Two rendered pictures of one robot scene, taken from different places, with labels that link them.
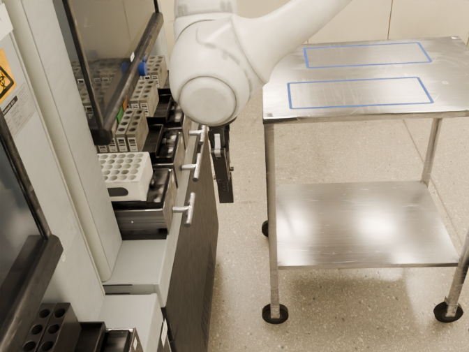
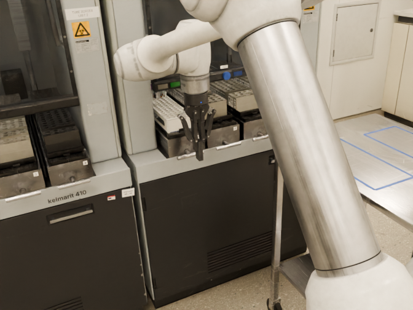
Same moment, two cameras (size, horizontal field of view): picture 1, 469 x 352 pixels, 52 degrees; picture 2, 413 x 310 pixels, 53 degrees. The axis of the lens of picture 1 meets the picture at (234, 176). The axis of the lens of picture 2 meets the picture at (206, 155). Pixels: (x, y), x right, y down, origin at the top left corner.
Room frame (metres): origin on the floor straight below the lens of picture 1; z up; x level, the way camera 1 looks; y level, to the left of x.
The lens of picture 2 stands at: (0.18, -1.08, 1.40)
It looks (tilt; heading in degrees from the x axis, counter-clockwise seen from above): 26 degrees down; 61
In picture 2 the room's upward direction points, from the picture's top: 3 degrees counter-clockwise
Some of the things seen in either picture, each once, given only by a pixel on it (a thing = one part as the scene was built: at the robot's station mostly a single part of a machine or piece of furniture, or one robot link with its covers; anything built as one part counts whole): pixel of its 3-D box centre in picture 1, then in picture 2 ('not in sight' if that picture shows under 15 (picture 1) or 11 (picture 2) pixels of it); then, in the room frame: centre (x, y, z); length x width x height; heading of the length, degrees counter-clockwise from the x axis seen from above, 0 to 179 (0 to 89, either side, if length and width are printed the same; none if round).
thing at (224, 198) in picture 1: (225, 188); (198, 150); (0.77, 0.02, 0.80); 0.03 x 0.01 x 0.07; 85
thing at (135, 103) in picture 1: (140, 100); (244, 100); (1.10, 0.22, 0.85); 0.12 x 0.02 x 0.06; 174
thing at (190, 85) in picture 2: not in sight; (195, 82); (0.78, 0.02, 1.03); 0.09 x 0.09 x 0.06
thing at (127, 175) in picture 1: (76, 180); (166, 113); (0.80, 0.32, 0.83); 0.30 x 0.10 x 0.06; 85
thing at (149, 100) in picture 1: (149, 100); (247, 102); (1.10, 0.20, 0.85); 0.12 x 0.02 x 0.06; 174
